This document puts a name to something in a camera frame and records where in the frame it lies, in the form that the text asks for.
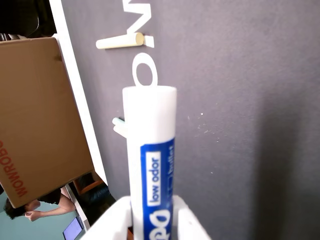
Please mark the brown WOWROBO cardboard box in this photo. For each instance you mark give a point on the brown WOWROBO cardboard box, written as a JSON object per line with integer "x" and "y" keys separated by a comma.
{"x": 37, "y": 112}

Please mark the black office chair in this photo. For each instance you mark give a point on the black office chair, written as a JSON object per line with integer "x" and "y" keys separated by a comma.
{"x": 25, "y": 17}

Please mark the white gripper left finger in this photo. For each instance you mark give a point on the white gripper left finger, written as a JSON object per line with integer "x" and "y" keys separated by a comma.
{"x": 110, "y": 222}

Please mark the person's hand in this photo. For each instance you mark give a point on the person's hand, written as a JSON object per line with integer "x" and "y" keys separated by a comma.
{"x": 31, "y": 216}

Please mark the blue and white marker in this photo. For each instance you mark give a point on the blue and white marker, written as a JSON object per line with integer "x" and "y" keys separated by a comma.
{"x": 150, "y": 140}

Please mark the yellow chalk stick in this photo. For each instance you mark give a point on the yellow chalk stick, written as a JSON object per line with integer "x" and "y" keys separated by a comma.
{"x": 117, "y": 42}

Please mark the dark grey WOWROBO mat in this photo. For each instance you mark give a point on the dark grey WOWROBO mat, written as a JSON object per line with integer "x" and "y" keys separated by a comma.
{"x": 225, "y": 75}

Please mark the open laptop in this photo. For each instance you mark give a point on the open laptop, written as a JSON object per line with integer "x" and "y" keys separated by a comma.
{"x": 73, "y": 228}

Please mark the green chalk stick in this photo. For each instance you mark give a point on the green chalk stick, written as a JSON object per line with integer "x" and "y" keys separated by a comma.
{"x": 118, "y": 121}

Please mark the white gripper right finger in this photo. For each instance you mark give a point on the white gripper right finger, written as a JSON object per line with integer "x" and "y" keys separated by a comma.
{"x": 190, "y": 222}

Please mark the person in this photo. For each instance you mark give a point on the person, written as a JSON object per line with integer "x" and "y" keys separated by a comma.
{"x": 50, "y": 200}

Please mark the wooden chair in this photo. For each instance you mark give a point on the wooden chair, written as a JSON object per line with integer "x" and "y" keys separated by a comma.
{"x": 87, "y": 182}

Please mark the orange chalk stick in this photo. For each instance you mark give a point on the orange chalk stick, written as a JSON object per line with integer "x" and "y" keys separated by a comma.
{"x": 121, "y": 131}

